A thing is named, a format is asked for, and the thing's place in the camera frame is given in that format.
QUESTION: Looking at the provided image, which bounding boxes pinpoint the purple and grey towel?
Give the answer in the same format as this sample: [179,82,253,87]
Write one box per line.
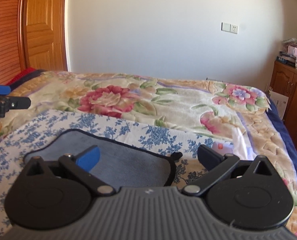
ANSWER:
[23,129,183,190]

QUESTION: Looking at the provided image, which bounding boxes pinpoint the pink floral tissue box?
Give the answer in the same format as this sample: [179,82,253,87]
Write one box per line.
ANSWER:
[212,127,256,161]

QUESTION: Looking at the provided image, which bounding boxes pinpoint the wooden slatted headboard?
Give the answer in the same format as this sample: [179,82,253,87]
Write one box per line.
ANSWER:
[0,0,25,85]

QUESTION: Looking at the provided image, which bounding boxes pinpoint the red pillow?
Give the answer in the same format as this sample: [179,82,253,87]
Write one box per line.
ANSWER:
[6,67,39,86]

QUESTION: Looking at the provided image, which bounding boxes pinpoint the blue floral white cloth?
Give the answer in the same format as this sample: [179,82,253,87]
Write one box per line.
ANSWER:
[0,110,232,237]

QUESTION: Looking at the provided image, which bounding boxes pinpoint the floral bed blanket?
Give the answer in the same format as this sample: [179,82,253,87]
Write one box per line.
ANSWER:
[0,70,297,236]

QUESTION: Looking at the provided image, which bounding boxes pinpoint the wooden door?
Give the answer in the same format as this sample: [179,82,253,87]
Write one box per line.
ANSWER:
[22,0,68,71]

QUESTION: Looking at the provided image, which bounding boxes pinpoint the navy blue bed sheet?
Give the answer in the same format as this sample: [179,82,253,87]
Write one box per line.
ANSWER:
[267,98,297,174]

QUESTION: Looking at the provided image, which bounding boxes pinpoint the white paper bag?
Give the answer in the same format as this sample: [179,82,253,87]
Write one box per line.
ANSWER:
[268,90,289,120]

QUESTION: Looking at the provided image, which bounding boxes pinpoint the wooden cabinet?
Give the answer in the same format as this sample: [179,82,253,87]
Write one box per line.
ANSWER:
[270,61,297,150]

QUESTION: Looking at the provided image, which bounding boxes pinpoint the black box on cabinet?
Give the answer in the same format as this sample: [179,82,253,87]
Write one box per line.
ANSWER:
[276,56,296,68]

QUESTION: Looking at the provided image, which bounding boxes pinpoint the white wall switch socket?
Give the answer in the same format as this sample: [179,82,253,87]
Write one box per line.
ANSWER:
[221,22,238,34]

